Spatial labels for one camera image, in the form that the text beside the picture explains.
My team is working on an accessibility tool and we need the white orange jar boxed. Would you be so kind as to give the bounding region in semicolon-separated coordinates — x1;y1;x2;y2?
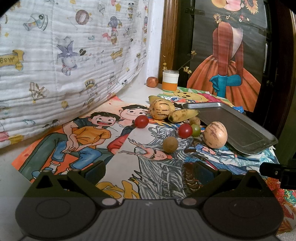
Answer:
162;70;179;91

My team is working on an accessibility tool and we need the white cartoon-print cloth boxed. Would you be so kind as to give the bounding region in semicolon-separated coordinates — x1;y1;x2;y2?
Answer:
1;0;149;147

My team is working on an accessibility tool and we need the metal baking tray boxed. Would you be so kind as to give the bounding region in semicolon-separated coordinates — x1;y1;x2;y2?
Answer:
183;102;278;155

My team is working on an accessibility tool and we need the silver-haired anime poster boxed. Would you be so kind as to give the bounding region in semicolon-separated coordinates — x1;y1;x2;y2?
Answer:
96;120;232;200

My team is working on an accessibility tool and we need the two boys cartoon poster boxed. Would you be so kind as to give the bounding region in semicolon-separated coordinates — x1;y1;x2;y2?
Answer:
12;97;149;182

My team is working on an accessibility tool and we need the dried yellow flower sprig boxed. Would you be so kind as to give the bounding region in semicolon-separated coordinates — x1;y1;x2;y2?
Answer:
163;50;197;74

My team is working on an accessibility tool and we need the stickered banana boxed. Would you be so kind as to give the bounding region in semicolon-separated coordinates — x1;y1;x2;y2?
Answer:
149;95;176;112

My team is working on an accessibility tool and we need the small brown longan by tray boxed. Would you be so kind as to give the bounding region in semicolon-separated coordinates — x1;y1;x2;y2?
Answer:
189;116;201;126

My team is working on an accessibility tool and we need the spotted banana front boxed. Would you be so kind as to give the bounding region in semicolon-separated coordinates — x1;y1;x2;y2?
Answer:
168;109;199;123

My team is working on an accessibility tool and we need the striped pepino melon near tray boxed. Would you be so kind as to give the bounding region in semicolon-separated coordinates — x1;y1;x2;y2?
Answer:
203;121;228;149

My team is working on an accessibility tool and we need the brown wooden door frame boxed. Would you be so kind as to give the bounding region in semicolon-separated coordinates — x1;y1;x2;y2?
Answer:
159;0;182;83

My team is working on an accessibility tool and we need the winnie the pooh drawing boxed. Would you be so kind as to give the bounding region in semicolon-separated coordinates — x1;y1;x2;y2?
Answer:
158;87;234;107

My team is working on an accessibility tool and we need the girl orange dress poster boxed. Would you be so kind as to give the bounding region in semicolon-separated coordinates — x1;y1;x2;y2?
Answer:
187;1;267;112

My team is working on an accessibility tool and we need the red cherry tomato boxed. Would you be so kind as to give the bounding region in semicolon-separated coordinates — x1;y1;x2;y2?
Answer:
178;123;193;138
134;115;149;128

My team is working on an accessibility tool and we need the brown longan fruit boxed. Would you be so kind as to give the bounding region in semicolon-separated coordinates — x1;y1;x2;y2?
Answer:
163;137;179;153

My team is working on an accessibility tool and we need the green cherry tomato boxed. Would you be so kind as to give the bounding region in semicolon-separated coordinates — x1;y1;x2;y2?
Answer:
191;124;201;137

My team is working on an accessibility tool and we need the striped pepino melon by bananas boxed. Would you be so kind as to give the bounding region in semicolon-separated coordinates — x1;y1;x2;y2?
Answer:
149;99;171;120

